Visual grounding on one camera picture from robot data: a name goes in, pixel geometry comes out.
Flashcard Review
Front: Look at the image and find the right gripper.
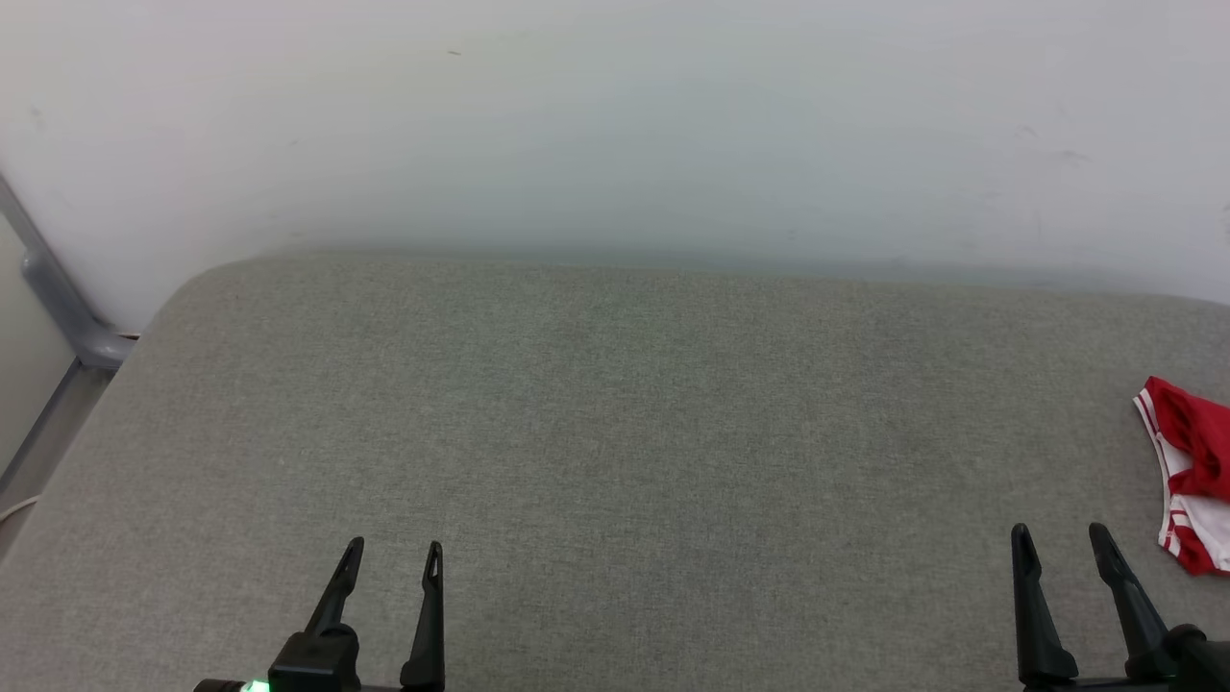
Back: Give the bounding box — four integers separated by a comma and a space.
1010, 522, 1180, 692

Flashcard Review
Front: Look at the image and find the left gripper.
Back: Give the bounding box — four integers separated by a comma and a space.
191, 536, 446, 692

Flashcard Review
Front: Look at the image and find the red and white jersey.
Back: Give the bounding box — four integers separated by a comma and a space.
1131, 376, 1230, 578

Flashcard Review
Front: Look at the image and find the grey fabric sofa seat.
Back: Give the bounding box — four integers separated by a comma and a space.
0, 252, 1230, 692

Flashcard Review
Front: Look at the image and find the grey baseboard strip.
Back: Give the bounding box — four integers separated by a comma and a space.
0, 360, 118, 503

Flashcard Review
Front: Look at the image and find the grey metal pipe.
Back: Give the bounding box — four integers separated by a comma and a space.
0, 173, 137, 372

